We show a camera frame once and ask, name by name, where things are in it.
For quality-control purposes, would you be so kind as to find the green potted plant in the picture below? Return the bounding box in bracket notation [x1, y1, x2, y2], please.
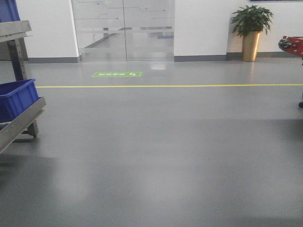
[231, 5, 274, 37]

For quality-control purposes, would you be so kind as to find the glass double door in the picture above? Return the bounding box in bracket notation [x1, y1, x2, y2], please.
[71, 0, 175, 62]

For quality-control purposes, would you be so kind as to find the grey metal rack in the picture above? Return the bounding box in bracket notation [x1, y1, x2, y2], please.
[0, 20, 46, 152]

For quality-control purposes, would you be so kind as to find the blue plastic bin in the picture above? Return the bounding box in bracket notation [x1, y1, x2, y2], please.
[0, 79, 39, 122]

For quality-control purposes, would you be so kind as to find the gold plant pot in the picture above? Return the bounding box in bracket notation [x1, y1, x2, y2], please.
[241, 31, 261, 62]

